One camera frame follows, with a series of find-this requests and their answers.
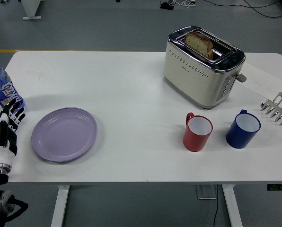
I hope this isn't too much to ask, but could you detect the blue labelled drink bottle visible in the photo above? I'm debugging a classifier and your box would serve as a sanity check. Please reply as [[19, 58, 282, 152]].
[[0, 56, 26, 112]]

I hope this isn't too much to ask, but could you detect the white paper sheet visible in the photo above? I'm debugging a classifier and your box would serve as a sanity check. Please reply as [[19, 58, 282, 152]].
[[235, 61, 282, 100]]

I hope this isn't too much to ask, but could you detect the black floor cable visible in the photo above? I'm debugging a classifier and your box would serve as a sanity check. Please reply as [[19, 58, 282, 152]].
[[203, 0, 282, 18]]

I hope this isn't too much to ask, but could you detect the black power cable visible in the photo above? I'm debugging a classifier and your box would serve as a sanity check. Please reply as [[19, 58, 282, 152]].
[[211, 184, 220, 227]]

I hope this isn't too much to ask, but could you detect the slice of toast bread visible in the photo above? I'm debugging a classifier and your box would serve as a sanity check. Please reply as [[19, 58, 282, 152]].
[[184, 32, 214, 59]]

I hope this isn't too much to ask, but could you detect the silver metal toast rack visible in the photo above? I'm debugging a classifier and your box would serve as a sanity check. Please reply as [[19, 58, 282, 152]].
[[260, 91, 282, 126]]

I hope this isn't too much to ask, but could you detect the black floor device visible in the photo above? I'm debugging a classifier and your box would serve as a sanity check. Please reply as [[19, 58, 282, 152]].
[[159, 1, 175, 11]]

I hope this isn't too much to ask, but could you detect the blue mug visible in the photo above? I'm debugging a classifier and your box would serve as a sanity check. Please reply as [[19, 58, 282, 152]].
[[225, 109, 262, 149]]

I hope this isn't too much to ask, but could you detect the red mug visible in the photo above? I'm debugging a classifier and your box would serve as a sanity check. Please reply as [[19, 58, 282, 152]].
[[183, 112, 214, 152]]

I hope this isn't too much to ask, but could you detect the lilac plate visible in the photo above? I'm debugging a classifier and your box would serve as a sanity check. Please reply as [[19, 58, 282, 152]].
[[31, 107, 98, 163]]

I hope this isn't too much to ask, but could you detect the grey floor socket box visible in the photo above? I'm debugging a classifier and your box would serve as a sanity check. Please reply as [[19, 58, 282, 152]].
[[194, 184, 218, 201]]

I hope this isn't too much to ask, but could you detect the white stand base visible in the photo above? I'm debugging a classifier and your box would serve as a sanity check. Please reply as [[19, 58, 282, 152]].
[[20, 0, 43, 21]]

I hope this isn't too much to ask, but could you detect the cream chrome toaster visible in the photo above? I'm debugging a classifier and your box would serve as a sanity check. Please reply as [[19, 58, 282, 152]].
[[163, 25, 247, 110]]

